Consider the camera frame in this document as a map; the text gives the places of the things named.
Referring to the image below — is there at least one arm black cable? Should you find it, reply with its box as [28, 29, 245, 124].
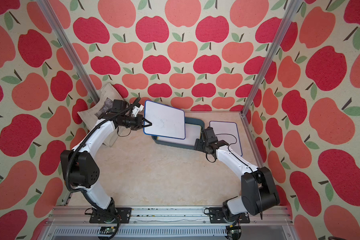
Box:
[64, 96, 142, 240]
[205, 133, 263, 220]

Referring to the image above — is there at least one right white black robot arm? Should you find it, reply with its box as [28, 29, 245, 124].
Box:
[194, 139, 280, 223]

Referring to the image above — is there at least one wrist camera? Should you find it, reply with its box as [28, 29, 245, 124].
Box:
[201, 127, 218, 143]
[109, 100, 129, 114]

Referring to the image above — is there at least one teal plastic storage box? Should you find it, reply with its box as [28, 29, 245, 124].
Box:
[152, 117, 205, 150]

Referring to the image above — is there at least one left aluminium frame post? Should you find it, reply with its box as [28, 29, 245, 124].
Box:
[36, 1, 100, 103]

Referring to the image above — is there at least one beige printed canvas bag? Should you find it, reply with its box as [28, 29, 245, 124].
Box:
[78, 83, 128, 147]

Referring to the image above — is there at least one blue-framed whiteboard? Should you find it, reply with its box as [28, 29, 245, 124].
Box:
[143, 101, 186, 140]
[209, 121, 243, 156]

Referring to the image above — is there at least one right aluminium frame post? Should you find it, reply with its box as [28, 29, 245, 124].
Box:
[240, 0, 303, 119]

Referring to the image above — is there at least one aluminium frame post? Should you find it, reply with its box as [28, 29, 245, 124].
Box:
[36, 1, 100, 103]
[240, 0, 303, 119]

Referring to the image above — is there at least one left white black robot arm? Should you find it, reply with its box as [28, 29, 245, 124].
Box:
[60, 113, 152, 224]

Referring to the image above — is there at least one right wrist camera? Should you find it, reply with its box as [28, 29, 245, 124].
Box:
[201, 127, 218, 143]

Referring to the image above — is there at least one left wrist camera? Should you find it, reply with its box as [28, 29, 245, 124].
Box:
[109, 100, 129, 114]

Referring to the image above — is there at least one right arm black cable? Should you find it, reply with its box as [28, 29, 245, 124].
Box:
[205, 133, 263, 220]

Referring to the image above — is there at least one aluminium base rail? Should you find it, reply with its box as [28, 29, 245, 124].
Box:
[34, 206, 298, 240]

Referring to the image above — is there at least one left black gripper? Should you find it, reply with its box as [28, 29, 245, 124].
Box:
[120, 114, 153, 130]

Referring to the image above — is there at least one yellow-framed whiteboard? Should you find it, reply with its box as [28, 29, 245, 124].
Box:
[157, 124, 202, 147]

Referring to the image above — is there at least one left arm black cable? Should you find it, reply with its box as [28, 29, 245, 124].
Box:
[64, 96, 142, 240]

